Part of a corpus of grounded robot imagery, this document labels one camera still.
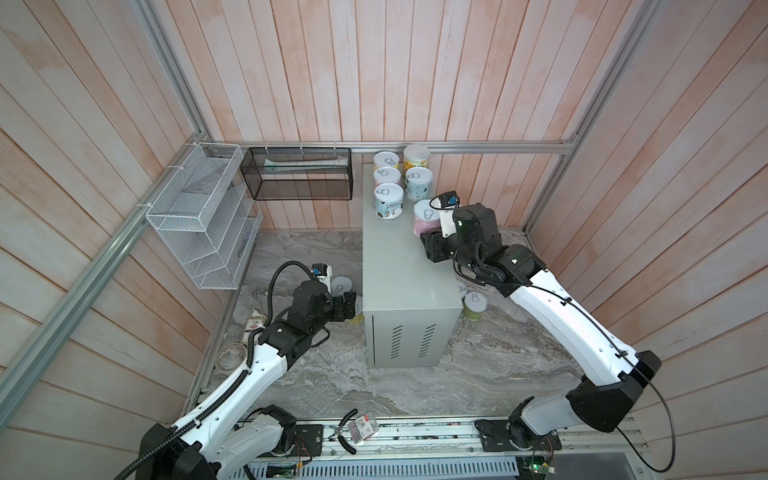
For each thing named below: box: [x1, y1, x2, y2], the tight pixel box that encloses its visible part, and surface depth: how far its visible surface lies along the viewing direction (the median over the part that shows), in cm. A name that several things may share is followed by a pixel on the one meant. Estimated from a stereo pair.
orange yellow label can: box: [403, 144, 431, 173], surface depth 82 cm
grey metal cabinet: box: [362, 164, 464, 368], surface depth 72 cm
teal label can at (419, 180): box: [406, 166, 433, 201], surface depth 80 cm
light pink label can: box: [413, 199, 441, 237], surface depth 70 cm
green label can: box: [462, 291, 488, 321], surface depth 95 cm
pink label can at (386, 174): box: [373, 166, 403, 185], surface depth 80 cm
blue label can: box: [374, 182, 404, 220], surface depth 75 cm
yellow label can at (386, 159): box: [373, 151, 400, 170], surface depth 84 cm
